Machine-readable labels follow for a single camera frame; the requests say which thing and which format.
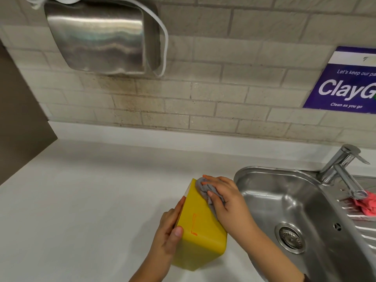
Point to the chrome faucet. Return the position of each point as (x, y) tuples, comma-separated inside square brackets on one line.
[(340, 170)]

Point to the grey cleaning cloth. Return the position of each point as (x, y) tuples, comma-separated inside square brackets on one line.
[(209, 193)]

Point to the yellow plastic container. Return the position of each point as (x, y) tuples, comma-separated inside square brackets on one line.
[(199, 229)]

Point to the person's left forearm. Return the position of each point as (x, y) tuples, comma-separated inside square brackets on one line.
[(148, 267)]

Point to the person's right fingers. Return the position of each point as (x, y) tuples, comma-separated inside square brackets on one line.
[(213, 189)]

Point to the person's left hand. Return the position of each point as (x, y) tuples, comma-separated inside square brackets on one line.
[(164, 234)]

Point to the pink cloth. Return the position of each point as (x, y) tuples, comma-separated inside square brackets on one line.
[(365, 204)]

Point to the person's right hand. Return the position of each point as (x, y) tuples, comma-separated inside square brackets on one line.
[(227, 202)]

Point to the purple wall sign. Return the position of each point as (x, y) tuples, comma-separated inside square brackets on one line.
[(343, 80)]

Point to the stainless steel hand dryer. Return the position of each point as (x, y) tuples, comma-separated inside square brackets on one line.
[(98, 39)]

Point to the person's right forearm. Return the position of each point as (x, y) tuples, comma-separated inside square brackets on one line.
[(270, 255)]

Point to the person's left thumb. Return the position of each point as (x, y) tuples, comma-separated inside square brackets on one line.
[(175, 237)]

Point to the steel sink drain strainer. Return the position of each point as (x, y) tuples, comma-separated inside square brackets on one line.
[(290, 237)]

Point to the stainless steel sink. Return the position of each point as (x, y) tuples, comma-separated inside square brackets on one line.
[(308, 223)]

